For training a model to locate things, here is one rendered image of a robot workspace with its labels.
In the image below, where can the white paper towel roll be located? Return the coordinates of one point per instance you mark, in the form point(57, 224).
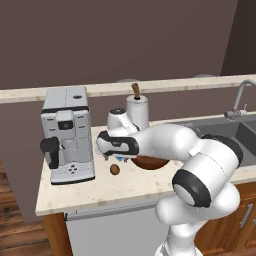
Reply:
point(139, 110)

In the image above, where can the silver tap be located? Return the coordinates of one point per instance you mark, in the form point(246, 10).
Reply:
point(237, 100)

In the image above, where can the grey stool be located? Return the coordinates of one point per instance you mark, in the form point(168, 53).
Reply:
point(126, 80)
point(204, 75)

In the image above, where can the brown bowl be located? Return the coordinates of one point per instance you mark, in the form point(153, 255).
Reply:
point(150, 162)

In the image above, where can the grey coffee machine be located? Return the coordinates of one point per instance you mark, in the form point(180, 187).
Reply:
point(71, 140)

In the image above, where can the brown egg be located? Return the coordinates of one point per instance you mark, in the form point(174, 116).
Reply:
point(115, 169)

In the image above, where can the white dishwasher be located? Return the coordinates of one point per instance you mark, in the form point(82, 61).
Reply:
point(116, 233)

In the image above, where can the grey sink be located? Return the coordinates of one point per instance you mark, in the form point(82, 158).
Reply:
point(246, 133)

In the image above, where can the wooden cabinet side panel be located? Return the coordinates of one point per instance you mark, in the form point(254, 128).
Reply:
point(56, 235)

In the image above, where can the wooden cupboard door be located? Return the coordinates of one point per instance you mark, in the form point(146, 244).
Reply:
point(230, 233)

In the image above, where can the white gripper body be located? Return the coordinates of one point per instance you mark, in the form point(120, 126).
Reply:
point(115, 155)

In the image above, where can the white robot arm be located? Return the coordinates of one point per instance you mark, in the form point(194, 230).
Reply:
point(186, 156)

